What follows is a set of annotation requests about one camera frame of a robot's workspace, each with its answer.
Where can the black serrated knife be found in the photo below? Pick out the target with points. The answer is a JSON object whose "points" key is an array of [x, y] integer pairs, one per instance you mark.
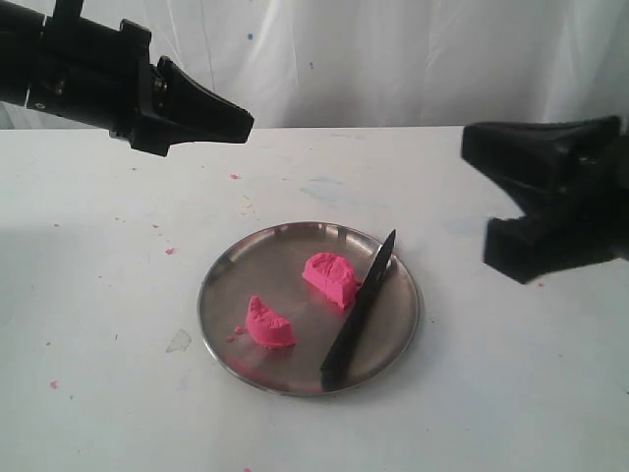
{"points": [[334, 368]]}

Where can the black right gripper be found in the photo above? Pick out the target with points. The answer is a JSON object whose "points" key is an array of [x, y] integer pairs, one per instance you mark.
{"points": [[583, 164]]}

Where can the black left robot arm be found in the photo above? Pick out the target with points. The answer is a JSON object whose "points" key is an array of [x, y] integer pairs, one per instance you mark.
{"points": [[21, 30]]}

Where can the white backdrop curtain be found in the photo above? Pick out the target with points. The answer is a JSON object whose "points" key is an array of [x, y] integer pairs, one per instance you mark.
{"points": [[347, 64]]}

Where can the pink dough half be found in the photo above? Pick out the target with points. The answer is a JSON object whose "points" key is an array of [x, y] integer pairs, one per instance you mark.
{"points": [[267, 328]]}

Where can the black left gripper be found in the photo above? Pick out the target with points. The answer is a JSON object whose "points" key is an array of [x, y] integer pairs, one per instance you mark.
{"points": [[102, 77]]}

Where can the round steel plate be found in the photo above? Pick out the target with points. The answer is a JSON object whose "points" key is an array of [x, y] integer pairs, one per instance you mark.
{"points": [[269, 264]]}

